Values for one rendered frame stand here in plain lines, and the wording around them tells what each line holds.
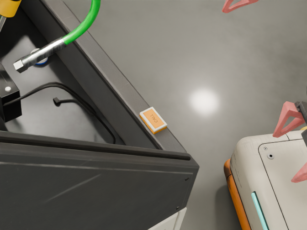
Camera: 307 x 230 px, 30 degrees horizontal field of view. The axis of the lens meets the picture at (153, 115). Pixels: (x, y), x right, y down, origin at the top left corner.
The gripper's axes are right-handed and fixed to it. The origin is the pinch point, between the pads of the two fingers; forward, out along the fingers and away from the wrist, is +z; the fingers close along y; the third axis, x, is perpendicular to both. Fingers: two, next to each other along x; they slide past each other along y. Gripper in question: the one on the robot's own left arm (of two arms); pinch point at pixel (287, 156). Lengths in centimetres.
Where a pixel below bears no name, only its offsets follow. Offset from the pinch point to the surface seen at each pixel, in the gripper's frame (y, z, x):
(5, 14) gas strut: 8, -20, -62
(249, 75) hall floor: -99, 65, 92
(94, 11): -16.3, -5.3, -39.8
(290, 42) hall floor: -116, 53, 115
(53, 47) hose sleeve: -16.4, 4.1, -42.2
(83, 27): -16.4, -1.6, -39.8
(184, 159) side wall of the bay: -2.9, 9.7, -15.5
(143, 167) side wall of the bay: 2.7, 6.3, -28.0
